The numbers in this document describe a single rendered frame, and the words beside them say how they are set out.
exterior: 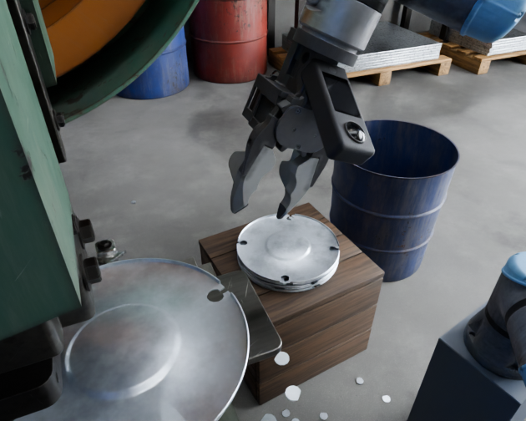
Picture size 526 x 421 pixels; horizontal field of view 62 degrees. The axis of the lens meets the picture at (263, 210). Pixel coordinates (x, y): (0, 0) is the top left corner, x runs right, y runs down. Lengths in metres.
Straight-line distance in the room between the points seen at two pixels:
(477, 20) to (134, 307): 0.49
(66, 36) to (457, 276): 1.57
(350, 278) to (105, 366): 0.82
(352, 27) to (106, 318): 0.43
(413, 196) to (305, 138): 1.02
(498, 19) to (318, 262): 0.85
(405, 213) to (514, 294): 0.70
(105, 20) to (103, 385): 0.47
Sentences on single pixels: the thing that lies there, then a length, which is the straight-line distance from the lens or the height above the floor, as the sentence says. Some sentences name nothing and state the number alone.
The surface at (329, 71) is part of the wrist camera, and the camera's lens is 0.48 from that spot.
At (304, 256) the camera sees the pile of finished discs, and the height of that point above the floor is 0.39.
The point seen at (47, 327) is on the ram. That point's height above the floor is 0.93.
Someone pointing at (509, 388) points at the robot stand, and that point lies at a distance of 1.01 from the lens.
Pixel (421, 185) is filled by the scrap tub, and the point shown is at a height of 0.45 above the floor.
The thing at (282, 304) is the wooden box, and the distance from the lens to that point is 1.15.
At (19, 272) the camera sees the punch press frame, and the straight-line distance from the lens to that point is 0.20.
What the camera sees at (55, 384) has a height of 0.88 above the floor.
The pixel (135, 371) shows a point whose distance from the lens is 0.53.
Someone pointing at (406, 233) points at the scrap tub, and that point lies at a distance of 1.59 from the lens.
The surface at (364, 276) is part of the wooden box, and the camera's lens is 1.25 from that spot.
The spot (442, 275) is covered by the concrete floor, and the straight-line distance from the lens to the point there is 1.84.
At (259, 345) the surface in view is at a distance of 0.54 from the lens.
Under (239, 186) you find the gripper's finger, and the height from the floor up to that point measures 0.94.
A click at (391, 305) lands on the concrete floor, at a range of 1.67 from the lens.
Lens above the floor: 1.22
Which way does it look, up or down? 37 degrees down
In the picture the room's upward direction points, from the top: straight up
